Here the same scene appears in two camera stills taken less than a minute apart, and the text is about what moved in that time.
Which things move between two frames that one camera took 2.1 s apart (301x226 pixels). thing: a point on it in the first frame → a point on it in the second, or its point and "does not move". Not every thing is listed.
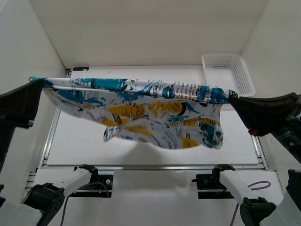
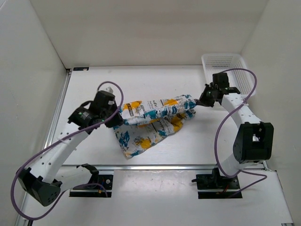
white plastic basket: x=228 y=71 does not move
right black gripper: x=265 y=113 → x=202 y=100
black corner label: x=81 y=68 does not move
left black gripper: x=19 y=104 → x=118 y=120
